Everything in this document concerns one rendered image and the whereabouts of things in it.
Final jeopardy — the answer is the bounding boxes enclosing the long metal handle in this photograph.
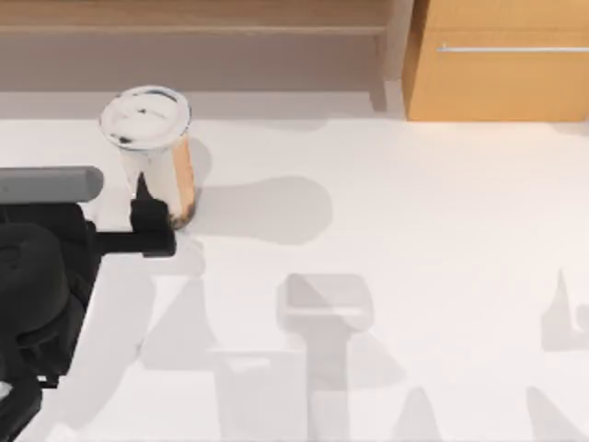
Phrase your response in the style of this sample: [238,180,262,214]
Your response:
[436,42,589,54]

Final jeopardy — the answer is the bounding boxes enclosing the white lidded cup, orange side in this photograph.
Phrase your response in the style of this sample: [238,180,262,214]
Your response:
[99,85,200,230]

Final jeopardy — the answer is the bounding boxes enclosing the wooden drawer front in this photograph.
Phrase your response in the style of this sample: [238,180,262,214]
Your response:
[409,29,589,122]

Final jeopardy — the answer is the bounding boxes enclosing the open wooden shelf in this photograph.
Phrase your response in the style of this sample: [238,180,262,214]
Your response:
[0,0,408,112]

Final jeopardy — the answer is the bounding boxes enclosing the pale grey rounded box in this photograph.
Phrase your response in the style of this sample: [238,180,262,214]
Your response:
[0,166,105,204]

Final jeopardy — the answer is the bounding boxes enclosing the wooden cupboard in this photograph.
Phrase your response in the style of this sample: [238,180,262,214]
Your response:
[401,0,589,122]

